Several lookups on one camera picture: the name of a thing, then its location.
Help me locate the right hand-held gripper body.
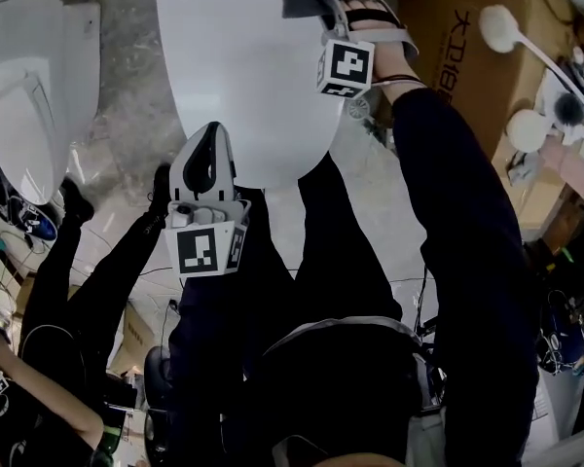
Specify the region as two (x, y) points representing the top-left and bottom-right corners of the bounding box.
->
(314, 0), (420, 100)

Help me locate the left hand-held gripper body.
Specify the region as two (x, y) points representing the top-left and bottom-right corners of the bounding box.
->
(164, 198), (252, 276)

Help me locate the person's right forearm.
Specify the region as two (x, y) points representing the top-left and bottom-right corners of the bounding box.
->
(372, 41), (541, 467)

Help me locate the person's left forearm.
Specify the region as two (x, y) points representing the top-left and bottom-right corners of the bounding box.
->
(167, 260), (293, 467)

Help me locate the white toilet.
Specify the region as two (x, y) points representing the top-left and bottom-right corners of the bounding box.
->
(0, 0), (103, 207)

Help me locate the person's right hand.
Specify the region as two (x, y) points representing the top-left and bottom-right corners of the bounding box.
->
(345, 0), (401, 32)

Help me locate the person's left leg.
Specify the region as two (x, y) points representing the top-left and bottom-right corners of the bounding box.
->
(231, 182), (306, 359)

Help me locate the person's leg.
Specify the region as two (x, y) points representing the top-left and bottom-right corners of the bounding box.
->
(231, 182), (306, 359)
(294, 151), (404, 328)

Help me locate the small cardboard box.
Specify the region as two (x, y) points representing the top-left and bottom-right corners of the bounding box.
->
(107, 301), (158, 377)

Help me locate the brown cardboard box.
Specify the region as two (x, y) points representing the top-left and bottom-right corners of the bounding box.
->
(373, 0), (578, 231)

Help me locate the person's right leg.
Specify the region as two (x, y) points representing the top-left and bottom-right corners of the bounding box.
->
(294, 151), (404, 328)

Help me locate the grey fluffy duster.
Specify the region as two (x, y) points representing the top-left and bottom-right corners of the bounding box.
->
(554, 92), (584, 125)

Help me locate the pink plastic container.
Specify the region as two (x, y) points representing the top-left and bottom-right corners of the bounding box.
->
(539, 141), (584, 198)

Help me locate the dark cluttered equipment rack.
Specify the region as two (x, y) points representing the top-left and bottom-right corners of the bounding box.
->
(521, 233), (584, 383)

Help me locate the thin white wrist cable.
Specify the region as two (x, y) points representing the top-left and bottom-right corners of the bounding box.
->
(373, 73), (427, 90)

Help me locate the white long-handled brush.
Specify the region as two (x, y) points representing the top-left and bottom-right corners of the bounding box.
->
(479, 5), (584, 112)

